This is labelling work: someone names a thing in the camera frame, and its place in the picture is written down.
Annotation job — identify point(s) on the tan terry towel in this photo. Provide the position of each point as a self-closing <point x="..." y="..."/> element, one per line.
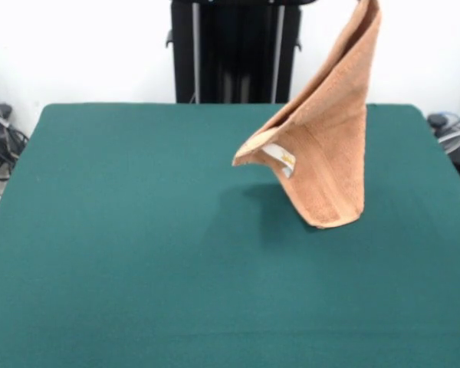
<point x="329" y="153"/>

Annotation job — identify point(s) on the dark green table cloth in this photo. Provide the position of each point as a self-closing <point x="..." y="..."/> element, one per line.
<point x="138" y="249"/>

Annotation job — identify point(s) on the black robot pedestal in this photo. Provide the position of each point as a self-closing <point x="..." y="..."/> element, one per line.
<point x="234" y="50"/>

